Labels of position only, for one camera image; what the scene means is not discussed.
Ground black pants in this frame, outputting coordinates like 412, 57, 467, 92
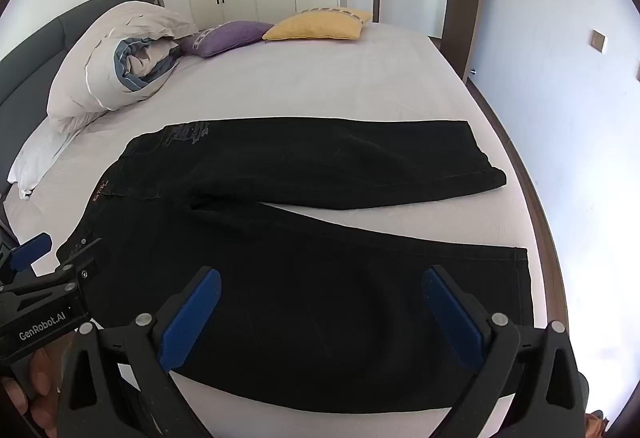
56, 118, 533, 419

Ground brown wooden door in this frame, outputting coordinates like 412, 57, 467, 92
440, 0, 487, 84

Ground brown wooden bed frame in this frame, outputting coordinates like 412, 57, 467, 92
465, 68, 568, 334

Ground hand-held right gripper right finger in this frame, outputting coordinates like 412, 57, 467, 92
422, 265, 586, 438

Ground person's left hand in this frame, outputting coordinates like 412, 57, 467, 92
0, 332, 76, 438

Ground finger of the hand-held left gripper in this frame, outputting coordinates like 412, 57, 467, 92
30, 248, 101, 293
0, 232, 55, 276

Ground purple cushion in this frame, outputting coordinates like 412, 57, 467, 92
177, 21, 275, 58

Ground white pillow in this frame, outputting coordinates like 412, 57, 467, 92
7, 111, 108, 201

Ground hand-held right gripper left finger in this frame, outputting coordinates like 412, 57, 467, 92
57, 267, 223, 438

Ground yellow cushion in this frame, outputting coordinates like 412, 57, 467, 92
262, 8, 373, 42

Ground bed with white sheet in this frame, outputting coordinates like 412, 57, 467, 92
0, 21, 551, 438

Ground rolled white duvet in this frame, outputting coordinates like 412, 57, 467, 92
47, 1, 198, 131

